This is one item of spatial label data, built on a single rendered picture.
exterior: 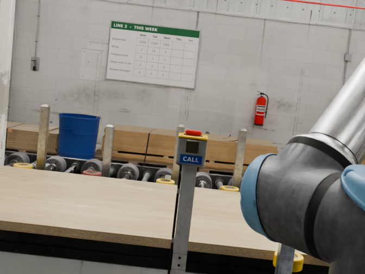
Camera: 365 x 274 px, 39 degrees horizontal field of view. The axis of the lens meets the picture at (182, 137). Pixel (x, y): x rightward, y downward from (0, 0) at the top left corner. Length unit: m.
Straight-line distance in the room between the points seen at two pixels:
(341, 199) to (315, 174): 0.06
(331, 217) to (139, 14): 7.88
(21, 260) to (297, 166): 1.07
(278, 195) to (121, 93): 7.76
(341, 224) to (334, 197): 0.04
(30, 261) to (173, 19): 7.05
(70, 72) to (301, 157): 7.90
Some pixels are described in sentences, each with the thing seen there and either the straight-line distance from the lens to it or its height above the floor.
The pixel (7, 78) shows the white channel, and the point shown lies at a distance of 2.33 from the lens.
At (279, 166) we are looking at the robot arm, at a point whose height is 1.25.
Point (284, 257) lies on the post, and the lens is 1.32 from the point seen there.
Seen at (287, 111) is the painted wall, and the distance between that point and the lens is 8.56.
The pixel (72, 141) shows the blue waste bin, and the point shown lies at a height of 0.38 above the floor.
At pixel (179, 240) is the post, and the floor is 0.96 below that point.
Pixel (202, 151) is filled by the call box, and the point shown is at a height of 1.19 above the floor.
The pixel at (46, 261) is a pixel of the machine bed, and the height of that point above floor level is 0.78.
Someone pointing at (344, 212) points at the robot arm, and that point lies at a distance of 0.62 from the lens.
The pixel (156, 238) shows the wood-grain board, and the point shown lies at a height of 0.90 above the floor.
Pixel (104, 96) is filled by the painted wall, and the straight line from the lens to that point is 8.44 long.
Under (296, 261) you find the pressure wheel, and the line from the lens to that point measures 1.45.
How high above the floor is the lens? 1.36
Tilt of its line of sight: 7 degrees down
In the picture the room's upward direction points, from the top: 6 degrees clockwise
